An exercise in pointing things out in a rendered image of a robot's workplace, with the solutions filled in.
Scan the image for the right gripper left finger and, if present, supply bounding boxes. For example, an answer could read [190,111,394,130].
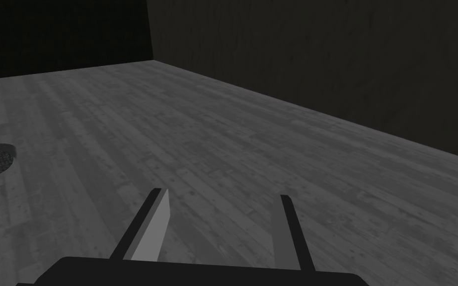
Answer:
[109,188,171,263]

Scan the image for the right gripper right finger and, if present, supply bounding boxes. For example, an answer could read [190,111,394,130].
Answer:
[271,194,316,273]

